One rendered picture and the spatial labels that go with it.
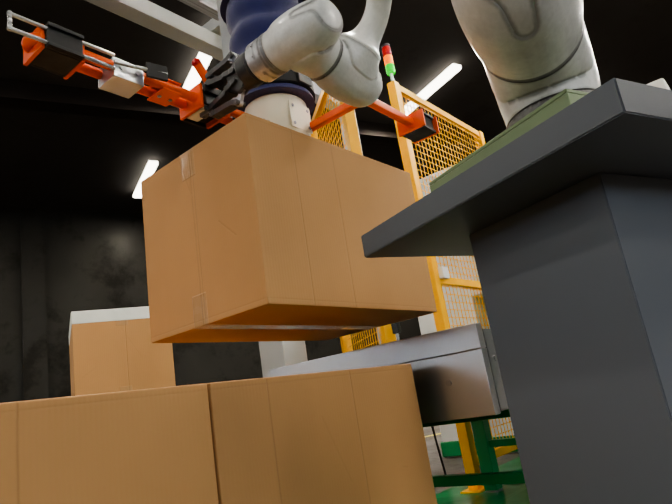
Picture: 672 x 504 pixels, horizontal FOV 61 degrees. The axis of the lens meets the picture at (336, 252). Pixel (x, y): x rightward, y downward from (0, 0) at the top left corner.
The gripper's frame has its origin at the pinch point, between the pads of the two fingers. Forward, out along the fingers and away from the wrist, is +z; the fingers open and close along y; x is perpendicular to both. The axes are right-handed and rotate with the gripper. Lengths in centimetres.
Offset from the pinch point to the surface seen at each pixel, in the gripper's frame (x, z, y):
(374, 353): 45, -6, 61
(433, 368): 45, -22, 68
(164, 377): 69, 124, 50
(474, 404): 45, -31, 77
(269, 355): 113, 103, 46
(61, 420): -45, -21, 69
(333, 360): 45, 8, 61
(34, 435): -48, -21, 70
